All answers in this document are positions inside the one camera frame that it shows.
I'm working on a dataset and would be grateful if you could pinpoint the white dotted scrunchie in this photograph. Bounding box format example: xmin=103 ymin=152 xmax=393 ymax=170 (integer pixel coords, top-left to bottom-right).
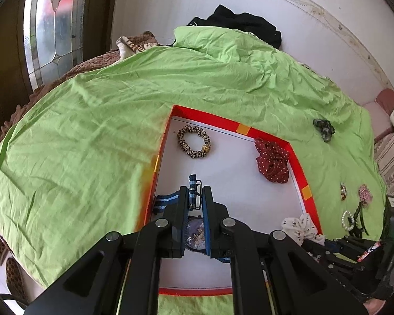
xmin=281 ymin=213 xmax=325 ymax=246

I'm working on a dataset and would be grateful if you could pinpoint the blue striped strap wristwatch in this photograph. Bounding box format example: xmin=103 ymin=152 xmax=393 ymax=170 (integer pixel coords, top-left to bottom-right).
xmin=154 ymin=173 xmax=233 ymax=264

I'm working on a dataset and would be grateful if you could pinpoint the green bed sheet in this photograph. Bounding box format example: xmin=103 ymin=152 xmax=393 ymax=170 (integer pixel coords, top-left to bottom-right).
xmin=0 ymin=26 xmax=390 ymax=315

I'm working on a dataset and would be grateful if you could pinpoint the dark red dotted scrunchie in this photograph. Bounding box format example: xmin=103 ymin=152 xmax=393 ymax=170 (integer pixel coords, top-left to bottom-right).
xmin=254 ymin=137 xmax=291 ymax=184

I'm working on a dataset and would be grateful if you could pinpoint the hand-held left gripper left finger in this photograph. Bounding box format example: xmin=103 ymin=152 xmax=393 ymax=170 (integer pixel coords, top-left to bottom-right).
xmin=24 ymin=186 xmax=188 ymax=315

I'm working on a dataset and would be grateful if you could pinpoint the leopard print bead bracelet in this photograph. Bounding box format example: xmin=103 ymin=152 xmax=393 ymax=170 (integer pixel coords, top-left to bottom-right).
xmin=177 ymin=125 xmax=212 ymax=160

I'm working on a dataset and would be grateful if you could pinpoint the white pearl bracelet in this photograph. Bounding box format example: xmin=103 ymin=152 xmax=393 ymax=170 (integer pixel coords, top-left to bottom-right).
xmin=341 ymin=211 xmax=356 ymax=229

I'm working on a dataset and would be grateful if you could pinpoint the stained glass window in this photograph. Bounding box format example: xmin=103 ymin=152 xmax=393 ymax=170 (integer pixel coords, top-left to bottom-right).
xmin=23 ymin=0 xmax=89 ymax=87

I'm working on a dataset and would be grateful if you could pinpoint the pink sofa cushion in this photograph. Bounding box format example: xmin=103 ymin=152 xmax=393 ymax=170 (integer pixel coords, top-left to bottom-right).
xmin=361 ymin=88 xmax=394 ymax=138

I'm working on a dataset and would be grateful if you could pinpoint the black clothing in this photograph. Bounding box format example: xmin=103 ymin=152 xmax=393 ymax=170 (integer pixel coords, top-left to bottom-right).
xmin=167 ymin=4 xmax=282 ymax=49

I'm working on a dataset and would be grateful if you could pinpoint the dark green bead bracelet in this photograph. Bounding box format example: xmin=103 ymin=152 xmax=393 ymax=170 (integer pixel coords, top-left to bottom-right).
xmin=313 ymin=117 xmax=335 ymax=143

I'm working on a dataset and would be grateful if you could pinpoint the brown quilted blanket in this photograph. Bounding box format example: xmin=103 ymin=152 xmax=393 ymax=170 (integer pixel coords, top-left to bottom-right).
xmin=0 ymin=31 xmax=158 ymax=158

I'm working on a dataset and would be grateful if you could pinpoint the pink striped scrunchie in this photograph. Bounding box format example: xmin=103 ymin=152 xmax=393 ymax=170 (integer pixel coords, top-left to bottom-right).
xmin=357 ymin=184 xmax=374 ymax=208

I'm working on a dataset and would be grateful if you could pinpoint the leopard print cloth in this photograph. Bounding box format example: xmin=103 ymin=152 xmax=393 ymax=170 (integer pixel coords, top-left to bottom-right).
xmin=116 ymin=36 xmax=158 ymax=60

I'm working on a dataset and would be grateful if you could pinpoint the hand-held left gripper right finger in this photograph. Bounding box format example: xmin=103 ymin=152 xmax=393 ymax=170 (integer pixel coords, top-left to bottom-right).
xmin=202 ymin=185 xmax=370 ymax=315

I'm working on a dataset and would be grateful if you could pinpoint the red cardboard box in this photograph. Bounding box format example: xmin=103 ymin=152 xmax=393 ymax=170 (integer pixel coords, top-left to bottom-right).
xmin=138 ymin=104 xmax=325 ymax=297

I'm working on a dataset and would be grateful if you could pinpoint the brown patterned rug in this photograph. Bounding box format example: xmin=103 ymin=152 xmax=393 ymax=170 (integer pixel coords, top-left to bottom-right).
xmin=0 ymin=233 xmax=30 ymax=302

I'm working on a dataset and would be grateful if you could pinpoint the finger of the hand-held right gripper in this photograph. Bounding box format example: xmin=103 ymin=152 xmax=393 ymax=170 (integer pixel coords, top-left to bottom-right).
xmin=302 ymin=238 xmax=336 ymax=264
xmin=325 ymin=235 xmax=359 ymax=254

